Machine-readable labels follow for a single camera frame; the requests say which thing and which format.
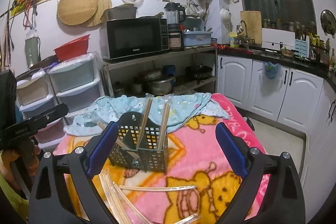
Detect white kitchen cabinets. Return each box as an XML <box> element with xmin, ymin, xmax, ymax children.
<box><xmin>217</xmin><ymin>55</ymin><xmax>335</xmax><ymax>221</ymax></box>

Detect metal shelf rack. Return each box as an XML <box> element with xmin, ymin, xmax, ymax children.
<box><xmin>100</xmin><ymin>46</ymin><xmax>218</xmax><ymax>97</ymax></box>

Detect light blue dish box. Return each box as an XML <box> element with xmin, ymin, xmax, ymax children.
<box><xmin>183</xmin><ymin>31</ymin><xmax>212</xmax><ymax>47</ymax></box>

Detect left hand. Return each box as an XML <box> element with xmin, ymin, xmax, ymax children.
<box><xmin>1</xmin><ymin>136</ymin><xmax>41</xmax><ymax>193</ymax></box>

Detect plastic drawer tower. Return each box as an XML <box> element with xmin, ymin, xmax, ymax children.
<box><xmin>17</xmin><ymin>68</ymin><xmax>65</xmax><ymax>151</ymax></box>
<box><xmin>47</xmin><ymin>53</ymin><xmax>105</xmax><ymax>125</ymax></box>

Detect light blue cloth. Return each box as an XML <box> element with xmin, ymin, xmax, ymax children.
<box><xmin>63</xmin><ymin>92</ymin><xmax>231</xmax><ymax>136</ymax></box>

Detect chopsticks crosswise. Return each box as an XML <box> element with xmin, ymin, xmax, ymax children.
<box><xmin>118</xmin><ymin>185</ymin><xmax>196</xmax><ymax>192</ymax></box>

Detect grey baking pan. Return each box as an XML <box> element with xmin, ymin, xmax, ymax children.
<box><xmin>100</xmin><ymin>6</ymin><xmax>137</xmax><ymax>23</ymax></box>

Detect dark green utensil holder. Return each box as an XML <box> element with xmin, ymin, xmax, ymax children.
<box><xmin>109</xmin><ymin>111</ymin><xmax>169</xmax><ymax>173</ymax></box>

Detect steel pot on shelf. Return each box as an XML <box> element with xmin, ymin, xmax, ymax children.
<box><xmin>148</xmin><ymin>75</ymin><xmax>175</xmax><ymax>96</ymax></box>

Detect hanging pot lid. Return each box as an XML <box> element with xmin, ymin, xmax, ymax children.
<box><xmin>320</xmin><ymin>10</ymin><xmax>336</xmax><ymax>36</ymax></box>

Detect round bamboo tray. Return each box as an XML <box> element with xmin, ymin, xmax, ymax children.
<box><xmin>57</xmin><ymin>0</ymin><xmax>98</xmax><ymax>26</ymax></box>

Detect blue plastic bag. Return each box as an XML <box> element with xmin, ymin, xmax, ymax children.
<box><xmin>263</xmin><ymin>61</ymin><xmax>281</xmax><ymax>80</ymax></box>

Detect pink cartoon blanket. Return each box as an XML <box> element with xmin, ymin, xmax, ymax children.
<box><xmin>52</xmin><ymin>93</ymin><xmax>271</xmax><ymax>224</ymax></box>

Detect black microwave oven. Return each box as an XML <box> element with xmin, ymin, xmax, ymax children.
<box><xmin>100</xmin><ymin>17</ymin><xmax>169</xmax><ymax>63</ymax></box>

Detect wooden cutting board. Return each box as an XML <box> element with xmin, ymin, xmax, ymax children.
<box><xmin>240</xmin><ymin>11</ymin><xmax>262</xmax><ymax>45</ymax></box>

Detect red plastic basin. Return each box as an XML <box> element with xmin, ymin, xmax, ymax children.
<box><xmin>54</xmin><ymin>35</ymin><xmax>90</xmax><ymax>61</ymax></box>

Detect round wooden board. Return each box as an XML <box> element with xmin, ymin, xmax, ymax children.
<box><xmin>83</xmin><ymin>0</ymin><xmax>112</xmax><ymax>27</ymax></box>

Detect plastic drawer tower left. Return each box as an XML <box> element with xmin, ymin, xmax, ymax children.
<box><xmin>17</xmin><ymin>68</ymin><xmax>65</xmax><ymax>151</ymax></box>

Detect plastic drawer tower right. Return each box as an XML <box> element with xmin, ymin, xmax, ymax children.
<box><xmin>47</xmin><ymin>53</ymin><xmax>105</xmax><ymax>125</ymax></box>

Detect kitchen faucet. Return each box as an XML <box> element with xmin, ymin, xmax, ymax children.
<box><xmin>235</xmin><ymin>20</ymin><xmax>249</xmax><ymax>50</ymax></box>

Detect black blender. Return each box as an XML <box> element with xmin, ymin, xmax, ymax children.
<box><xmin>164</xmin><ymin>2</ymin><xmax>186</xmax><ymax>51</ymax></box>

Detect chopsticks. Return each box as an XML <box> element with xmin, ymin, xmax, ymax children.
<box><xmin>174</xmin><ymin>214</ymin><xmax>200</xmax><ymax>224</ymax></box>
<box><xmin>97</xmin><ymin>121</ymin><xmax>140</xmax><ymax>160</ymax></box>
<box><xmin>112</xmin><ymin>181</ymin><xmax>152</xmax><ymax>224</ymax></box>
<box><xmin>99</xmin><ymin>170</ymin><xmax>131</xmax><ymax>224</ymax></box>
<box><xmin>157</xmin><ymin>103</ymin><xmax>170</xmax><ymax>150</ymax></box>
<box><xmin>136</xmin><ymin>98</ymin><xmax>153</xmax><ymax>149</ymax></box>

